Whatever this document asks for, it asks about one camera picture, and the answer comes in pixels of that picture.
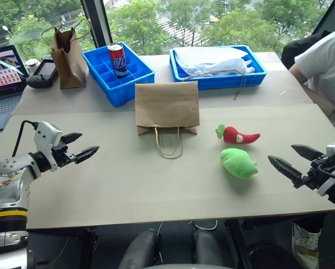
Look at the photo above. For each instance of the blue divided plastic bin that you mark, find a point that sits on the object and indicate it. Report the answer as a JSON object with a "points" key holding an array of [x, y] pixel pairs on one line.
{"points": [[111, 78]]}

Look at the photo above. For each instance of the black handheld game console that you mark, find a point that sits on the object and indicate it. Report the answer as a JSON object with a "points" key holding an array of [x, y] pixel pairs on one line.
{"points": [[43, 74]]}

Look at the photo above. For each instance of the white plastic bags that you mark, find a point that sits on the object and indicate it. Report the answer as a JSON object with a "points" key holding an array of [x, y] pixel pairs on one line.
{"points": [[212, 60]]}

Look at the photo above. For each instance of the person in white shirt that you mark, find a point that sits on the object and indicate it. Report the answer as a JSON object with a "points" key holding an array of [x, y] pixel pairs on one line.
{"points": [[324, 73]]}

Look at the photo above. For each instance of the dark rounded robot leg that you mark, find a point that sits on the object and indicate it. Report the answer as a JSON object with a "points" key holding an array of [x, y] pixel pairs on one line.
{"points": [[140, 250], [209, 248]]}

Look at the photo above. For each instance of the open laptop computer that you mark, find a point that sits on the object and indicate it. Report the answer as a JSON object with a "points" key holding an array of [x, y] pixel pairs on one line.
{"points": [[1, 84]]}

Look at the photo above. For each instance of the black table leg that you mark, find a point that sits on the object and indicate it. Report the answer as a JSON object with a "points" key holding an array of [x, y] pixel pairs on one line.
{"points": [[240, 243]]}

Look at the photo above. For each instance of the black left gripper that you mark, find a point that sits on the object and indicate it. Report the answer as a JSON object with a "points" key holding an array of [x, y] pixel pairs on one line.
{"points": [[62, 153]]}

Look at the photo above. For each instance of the red and blue soda can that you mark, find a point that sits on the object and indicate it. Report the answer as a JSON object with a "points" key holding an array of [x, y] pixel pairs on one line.
{"points": [[118, 60]]}

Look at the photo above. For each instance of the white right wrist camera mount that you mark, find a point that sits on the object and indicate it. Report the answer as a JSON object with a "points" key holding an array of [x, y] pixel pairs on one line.
{"points": [[333, 165]]}

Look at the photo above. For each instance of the white paper cup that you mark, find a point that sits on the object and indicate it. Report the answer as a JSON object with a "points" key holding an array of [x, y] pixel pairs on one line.
{"points": [[32, 65]]}

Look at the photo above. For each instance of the red chili plush toy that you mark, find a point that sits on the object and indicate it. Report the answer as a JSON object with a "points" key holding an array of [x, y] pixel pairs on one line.
{"points": [[237, 136]]}

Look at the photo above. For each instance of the green plush vegetable toy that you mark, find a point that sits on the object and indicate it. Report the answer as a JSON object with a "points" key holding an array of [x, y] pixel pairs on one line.
{"points": [[238, 163]]}

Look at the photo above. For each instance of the standing brown paper bag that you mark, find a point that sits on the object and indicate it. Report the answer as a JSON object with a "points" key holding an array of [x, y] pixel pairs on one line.
{"points": [[69, 61]]}

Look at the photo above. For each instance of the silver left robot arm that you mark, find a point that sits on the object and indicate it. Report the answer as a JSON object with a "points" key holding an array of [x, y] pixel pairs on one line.
{"points": [[7, 179]]}

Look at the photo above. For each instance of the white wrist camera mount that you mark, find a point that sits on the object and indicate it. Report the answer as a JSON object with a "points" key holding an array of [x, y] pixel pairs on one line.
{"points": [[46, 138], [333, 165]]}

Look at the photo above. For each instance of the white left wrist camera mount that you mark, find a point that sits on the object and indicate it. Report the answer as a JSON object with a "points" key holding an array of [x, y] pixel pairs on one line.
{"points": [[46, 138]]}

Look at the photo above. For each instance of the flat brown paper bag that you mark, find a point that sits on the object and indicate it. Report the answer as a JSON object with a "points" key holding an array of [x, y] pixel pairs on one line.
{"points": [[167, 109]]}

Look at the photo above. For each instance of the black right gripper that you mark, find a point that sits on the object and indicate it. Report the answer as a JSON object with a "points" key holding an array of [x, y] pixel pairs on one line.
{"points": [[318, 172]]}

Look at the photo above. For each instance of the blue shallow plastic crate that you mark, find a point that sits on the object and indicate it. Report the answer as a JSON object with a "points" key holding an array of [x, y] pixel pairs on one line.
{"points": [[254, 75]]}

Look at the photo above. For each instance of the black window frame post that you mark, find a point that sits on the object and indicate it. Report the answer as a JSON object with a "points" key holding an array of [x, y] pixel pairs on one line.
{"points": [[95, 23]]}

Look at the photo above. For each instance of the white sneaker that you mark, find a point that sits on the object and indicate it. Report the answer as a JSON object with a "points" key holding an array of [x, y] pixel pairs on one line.
{"points": [[306, 245]]}

